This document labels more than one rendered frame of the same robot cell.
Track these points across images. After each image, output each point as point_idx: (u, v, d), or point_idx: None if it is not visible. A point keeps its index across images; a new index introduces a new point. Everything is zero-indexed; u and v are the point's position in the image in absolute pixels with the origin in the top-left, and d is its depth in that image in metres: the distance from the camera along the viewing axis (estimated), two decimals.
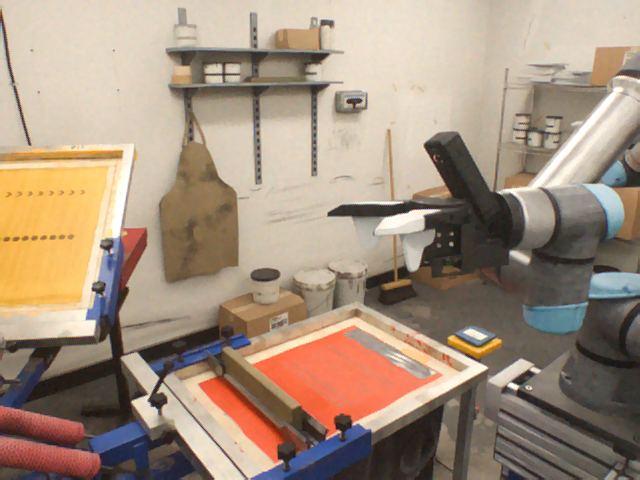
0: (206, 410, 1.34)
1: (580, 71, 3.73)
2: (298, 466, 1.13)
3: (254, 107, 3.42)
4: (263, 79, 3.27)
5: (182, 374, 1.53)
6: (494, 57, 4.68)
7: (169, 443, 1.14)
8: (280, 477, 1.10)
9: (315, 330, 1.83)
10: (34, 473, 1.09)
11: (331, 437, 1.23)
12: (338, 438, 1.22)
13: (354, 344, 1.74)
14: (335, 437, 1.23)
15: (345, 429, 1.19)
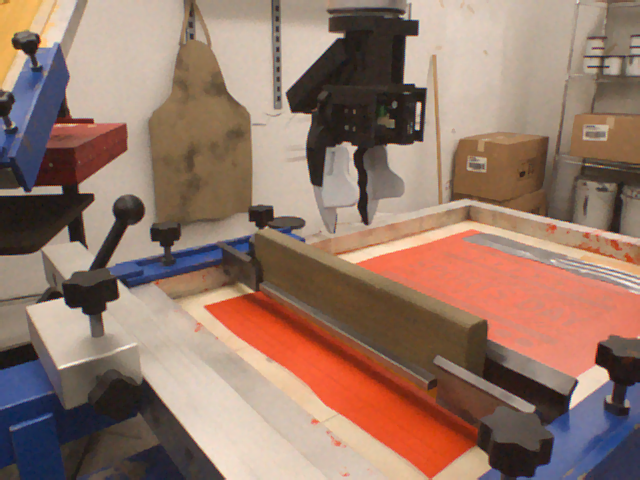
0: (227, 346, 0.55)
1: None
2: None
3: (273, 4, 2.64)
4: None
5: (171, 289, 0.75)
6: None
7: (119, 418, 0.35)
8: None
9: (409, 234, 1.04)
10: None
11: (580, 404, 0.44)
12: (606, 405, 0.43)
13: (490, 251, 0.95)
14: (591, 404, 0.44)
15: None
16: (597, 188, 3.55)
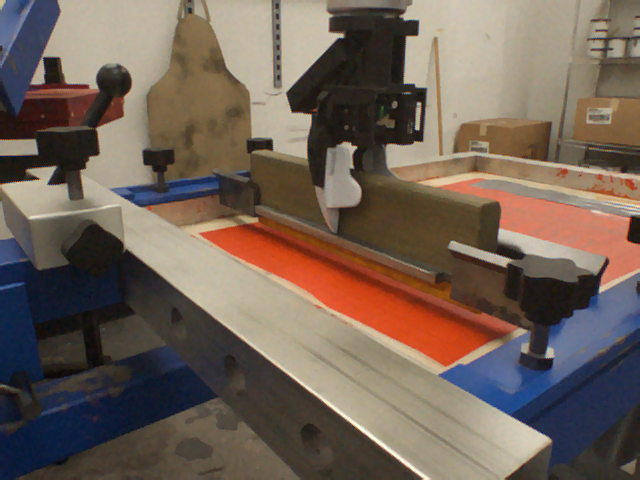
0: (221, 251, 0.51)
1: None
2: (579, 351, 0.30)
3: None
4: None
5: (164, 217, 0.71)
6: None
7: (96, 273, 0.31)
8: (538, 380, 0.27)
9: (414, 180, 1.00)
10: None
11: (610, 289, 0.40)
12: (639, 287, 0.39)
13: (499, 193, 0.91)
14: (622, 289, 0.40)
15: None
16: None
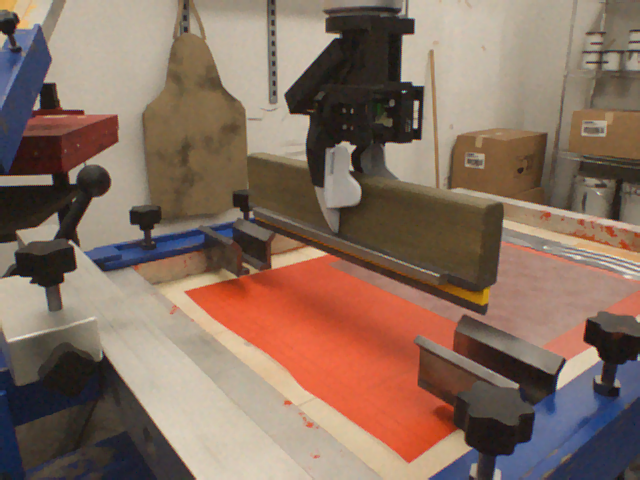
0: (201, 328, 0.53)
1: None
2: (525, 473, 0.32)
3: None
4: None
5: (151, 274, 0.72)
6: None
7: (72, 394, 0.33)
8: None
9: None
10: None
11: (568, 384, 0.42)
12: (595, 385, 0.41)
13: None
14: (580, 385, 0.42)
15: (637, 354, 0.38)
16: (596, 184, 3.53)
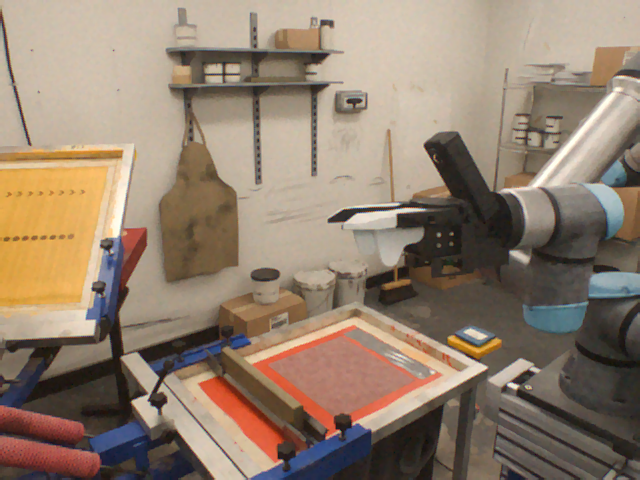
0: (206, 410, 1.34)
1: (580, 71, 3.73)
2: (298, 466, 1.13)
3: (254, 107, 3.42)
4: (263, 79, 3.28)
5: (181, 374, 1.54)
6: (494, 57, 4.68)
7: (169, 443, 1.14)
8: (279, 476, 1.10)
9: (315, 329, 1.83)
10: (34, 473, 1.09)
11: (331, 437, 1.23)
12: (338, 437, 1.22)
13: None
14: (335, 437, 1.23)
15: (345, 429, 1.19)
16: None
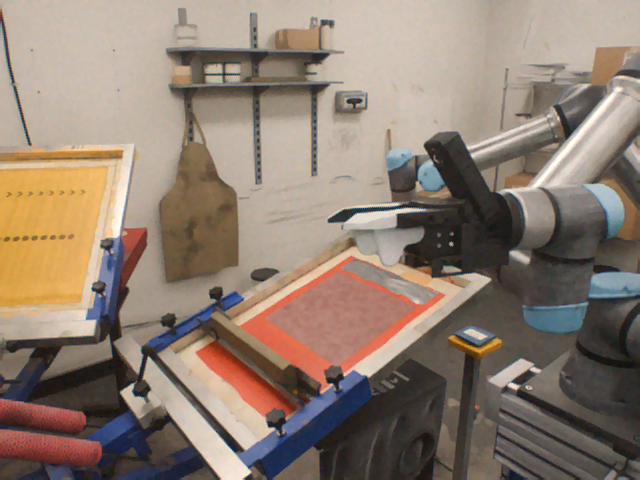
0: (201, 382, 1.31)
1: (580, 71, 3.73)
2: (293, 430, 1.09)
3: (254, 107, 3.42)
4: (263, 79, 3.27)
5: (178, 346, 1.50)
6: (494, 57, 4.68)
7: (160, 429, 1.12)
8: (274, 444, 1.06)
9: (311, 269, 1.75)
10: (34, 473, 1.09)
11: (326, 390, 1.18)
12: (333, 390, 1.17)
13: None
14: (330, 390, 1.18)
15: (336, 382, 1.13)
16: None
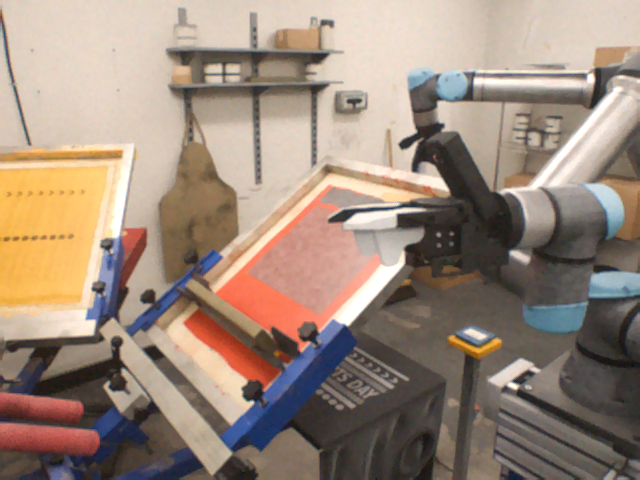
0: (187, 357, 1.27)
1: None
2: (274, 397, 1.04)
3: (254, 107, 3.42)
4: (263, 79, 3.28)
5: (165, 319, 1.46)
6: (494, 57, 4.68)
7: (146, 419, 1.09)
8: (256, 417, 1.02)
9: (289, 208, 1.63)
10: (34, 473, 1.09)
11: (306, 347, 1.11)
12: (313, 346, 1.09)
13: None
14: (310, 346, 1.11)
15: (311, 340, 1.05)
16: None
